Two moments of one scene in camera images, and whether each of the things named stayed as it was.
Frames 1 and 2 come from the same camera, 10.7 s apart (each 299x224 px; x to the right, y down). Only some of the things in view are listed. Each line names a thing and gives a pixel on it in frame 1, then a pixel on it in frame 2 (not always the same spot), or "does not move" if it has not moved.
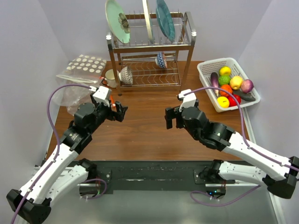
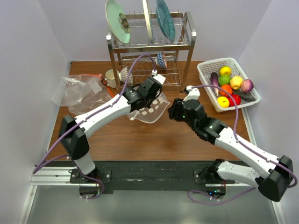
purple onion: (246, 86) does not move
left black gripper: (113, 115) -> (150, 103)
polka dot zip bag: (85, 68) -> (151, 115)
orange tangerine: (227, 87) does not move
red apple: (232, 102) does not move
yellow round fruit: (223, 101) does not move
